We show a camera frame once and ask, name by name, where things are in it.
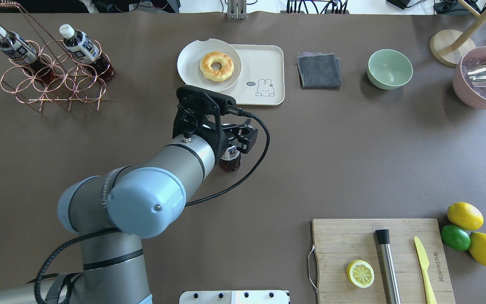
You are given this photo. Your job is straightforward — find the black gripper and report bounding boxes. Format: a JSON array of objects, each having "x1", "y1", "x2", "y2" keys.
[{"x1": 172, "y1": 85, "x2": 258, "y2": 157}]

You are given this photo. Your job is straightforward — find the tea bottle back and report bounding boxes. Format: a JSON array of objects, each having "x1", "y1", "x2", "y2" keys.
[{"x1": 219, "y1": 146, "x2": 241, "y2": 172}]

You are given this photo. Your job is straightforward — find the tea bottle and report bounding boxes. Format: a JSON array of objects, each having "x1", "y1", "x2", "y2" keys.
[
  {"x1": 59, "y1": 24, "x2": 115, "y2": 81},
  {"x1": 219, "y1": 146, "x2": 241, "y2": 172},
  {"x1": 0, "y1": 26, "x2": 57, "y2": 85}
]

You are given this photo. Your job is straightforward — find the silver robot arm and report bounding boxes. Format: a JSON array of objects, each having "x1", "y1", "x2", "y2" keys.
[{"x1": 0, "y1": 85, "x2": 270, "y2": 304}]

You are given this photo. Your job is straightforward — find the cream tray with bunny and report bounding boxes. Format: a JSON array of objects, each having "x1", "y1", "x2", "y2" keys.
[{"x1": 222, "y1": 44, "x2": 285, "y2": 106}]

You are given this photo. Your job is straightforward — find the tea bottle front right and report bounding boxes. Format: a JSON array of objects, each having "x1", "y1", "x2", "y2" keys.
[{"x1": 59, "y1": 24, "x2": 115, "y2": 81}]

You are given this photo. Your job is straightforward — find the tea bottle front left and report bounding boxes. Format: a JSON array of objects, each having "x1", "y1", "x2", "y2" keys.
[{"x1": 0, "y1": 26, "x2": 57, "y2": 85}]

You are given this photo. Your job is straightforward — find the white round plate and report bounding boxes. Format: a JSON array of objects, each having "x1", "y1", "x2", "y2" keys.
[{"x1": 177, "y1": 38, "x2": 242, "y2": 92}]

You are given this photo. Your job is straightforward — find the grey folded cloth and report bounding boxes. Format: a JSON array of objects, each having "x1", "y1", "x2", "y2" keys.
[{"x1": 297, "y1": 52, "x2": 343, "y2": 89}]

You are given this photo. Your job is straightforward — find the wooden cutting board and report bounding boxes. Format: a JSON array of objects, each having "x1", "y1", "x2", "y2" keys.
[{"x1": 312, "y1": 219, "x2": 455, "y2": 304}]

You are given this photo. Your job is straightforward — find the green bowl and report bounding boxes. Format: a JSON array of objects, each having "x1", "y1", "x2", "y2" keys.
[{"x1": 367, "y1": 49, "x2": 413, "y2": 90}]

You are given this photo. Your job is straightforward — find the half lemon slice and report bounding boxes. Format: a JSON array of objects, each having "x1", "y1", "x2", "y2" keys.
[{"x1": 347, "y1": 259, "x2": 375, "y2": 288}]

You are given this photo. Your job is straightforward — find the round wooden stand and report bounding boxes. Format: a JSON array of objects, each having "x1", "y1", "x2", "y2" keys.
[{"x1": 430, "y1": 0, "x2": 486, "y2": 68}]

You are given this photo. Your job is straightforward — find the yellow lemon upper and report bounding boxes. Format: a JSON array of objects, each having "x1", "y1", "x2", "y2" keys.
[{"x1": 447, "y1": 202, "x2": 484, "y2": 231}]

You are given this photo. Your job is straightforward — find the green lime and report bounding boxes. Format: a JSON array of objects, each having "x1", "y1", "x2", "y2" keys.
[{"x1": 440, "y1": 225, "x2": 471, "y2": 251}]

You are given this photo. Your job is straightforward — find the pink bowl with ice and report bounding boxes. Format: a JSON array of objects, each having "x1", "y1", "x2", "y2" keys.
[{"x1": 453, "y1": 46, "x2": 486, "y2": 109}]

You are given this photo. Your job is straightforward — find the yellow plastic knife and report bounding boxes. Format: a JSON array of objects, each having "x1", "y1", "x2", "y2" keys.
[{"x1": 413, "y1": 236, "x2": 437, "y2": 304}]

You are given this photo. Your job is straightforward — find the glazed ring donut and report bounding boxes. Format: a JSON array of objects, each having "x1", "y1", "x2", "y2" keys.
[{"x1": 199, "y1": 52, "x2": 235, "y2": 82}]

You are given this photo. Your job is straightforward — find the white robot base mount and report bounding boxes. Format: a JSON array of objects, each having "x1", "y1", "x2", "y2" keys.
[{"x1": 179, "y1": 289, "x2": 291, "y2": 304}]

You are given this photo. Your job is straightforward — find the copper wire bottle rack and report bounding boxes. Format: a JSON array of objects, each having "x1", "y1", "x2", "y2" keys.
[{"x1": 0, "y1": 0, "x2": 116, "y2": 112}]

